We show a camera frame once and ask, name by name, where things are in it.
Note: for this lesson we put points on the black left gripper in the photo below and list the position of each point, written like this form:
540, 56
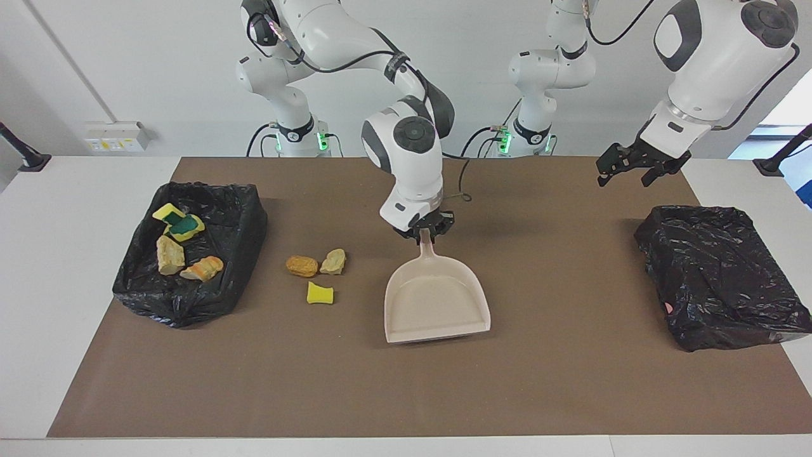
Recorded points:
647, 155

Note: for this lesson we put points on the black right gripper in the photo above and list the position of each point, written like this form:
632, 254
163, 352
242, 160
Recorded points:
438, 222

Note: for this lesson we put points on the beige plastic dustpan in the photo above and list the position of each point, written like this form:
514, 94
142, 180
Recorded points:
434, 304

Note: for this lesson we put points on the beige bread scrap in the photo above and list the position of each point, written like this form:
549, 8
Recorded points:
333, 261

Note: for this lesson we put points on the yellow sponge piece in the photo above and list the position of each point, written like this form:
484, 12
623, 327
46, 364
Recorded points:
166, 211
319, 294
187, 227

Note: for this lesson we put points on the brown peanut toy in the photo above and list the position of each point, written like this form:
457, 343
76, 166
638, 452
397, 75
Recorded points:
302, 266

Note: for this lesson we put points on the orange striped croissant toy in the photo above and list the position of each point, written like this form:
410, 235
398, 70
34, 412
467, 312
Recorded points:
203, 269

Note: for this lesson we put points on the pale bread chunk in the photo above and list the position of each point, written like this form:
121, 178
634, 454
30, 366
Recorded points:
170, 255

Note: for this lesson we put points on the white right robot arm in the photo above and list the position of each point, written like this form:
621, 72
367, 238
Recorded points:
412, 165

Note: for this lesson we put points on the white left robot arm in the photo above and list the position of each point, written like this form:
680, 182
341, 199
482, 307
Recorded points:
723, 63

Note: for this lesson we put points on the black bag bin pink spot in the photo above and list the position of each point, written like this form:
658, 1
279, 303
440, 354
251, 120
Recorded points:
717, 279

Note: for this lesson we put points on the black bag lined bin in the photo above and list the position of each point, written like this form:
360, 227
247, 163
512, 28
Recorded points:
222, 222

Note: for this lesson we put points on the black clamp stand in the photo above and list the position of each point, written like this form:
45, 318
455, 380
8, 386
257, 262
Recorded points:
28, 158
777, 164

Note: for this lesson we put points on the brown table mat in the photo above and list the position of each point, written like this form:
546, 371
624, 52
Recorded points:
406, 393

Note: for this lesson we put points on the white wall socket box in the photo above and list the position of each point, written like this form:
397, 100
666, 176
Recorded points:
114, 136

